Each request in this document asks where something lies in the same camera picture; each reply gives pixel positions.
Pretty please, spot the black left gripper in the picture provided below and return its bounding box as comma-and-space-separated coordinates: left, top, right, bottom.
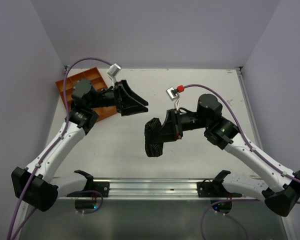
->
88, 79, 148, 116

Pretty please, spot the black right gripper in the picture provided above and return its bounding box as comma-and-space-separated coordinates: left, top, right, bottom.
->
151, 107, 210, 143

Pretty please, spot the black striped underwear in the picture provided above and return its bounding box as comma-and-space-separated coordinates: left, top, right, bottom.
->
144, 117, 164, 158

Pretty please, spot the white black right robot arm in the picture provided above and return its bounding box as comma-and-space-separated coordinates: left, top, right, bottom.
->
152, 94, 300, 217

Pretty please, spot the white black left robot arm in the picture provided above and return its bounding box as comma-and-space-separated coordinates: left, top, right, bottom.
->
11, 78, 149, 212

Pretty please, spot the orange compartment tray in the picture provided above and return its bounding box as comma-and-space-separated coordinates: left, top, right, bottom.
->
55, 67, 117, 122

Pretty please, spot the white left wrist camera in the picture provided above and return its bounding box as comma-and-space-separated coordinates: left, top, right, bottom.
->
107, 63, 122, 86

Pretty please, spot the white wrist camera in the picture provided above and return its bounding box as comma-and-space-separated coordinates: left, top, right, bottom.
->
165, 85, 185, 111
107, 63, 122, 86

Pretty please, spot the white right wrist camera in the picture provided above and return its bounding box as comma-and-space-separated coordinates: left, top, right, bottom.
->
165, 85, 185, 111

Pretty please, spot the aluminium front rail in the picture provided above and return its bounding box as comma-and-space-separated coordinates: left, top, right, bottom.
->
58, 175, 267, 200

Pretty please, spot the aluminium rail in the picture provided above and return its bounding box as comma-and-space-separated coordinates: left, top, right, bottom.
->
235, 67, 263, 150
58, 175, 267, 200

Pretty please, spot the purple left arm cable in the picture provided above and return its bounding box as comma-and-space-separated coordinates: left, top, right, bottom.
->
6, 57, 113, 240

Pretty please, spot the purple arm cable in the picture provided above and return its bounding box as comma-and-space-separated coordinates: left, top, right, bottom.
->
183, 84, 300, 240
6, 57, 113, 240

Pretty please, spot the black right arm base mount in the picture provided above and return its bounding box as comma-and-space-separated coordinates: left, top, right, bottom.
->
196, 170, 243, 198

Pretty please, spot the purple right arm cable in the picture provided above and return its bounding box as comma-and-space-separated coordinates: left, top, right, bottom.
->
183, 84, 300, 240

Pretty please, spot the aluminium right side rail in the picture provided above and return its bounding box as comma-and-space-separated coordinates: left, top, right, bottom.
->
235, 67, 263, 150

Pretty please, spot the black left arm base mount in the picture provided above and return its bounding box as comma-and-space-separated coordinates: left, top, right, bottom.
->
66, 181, 110, 198

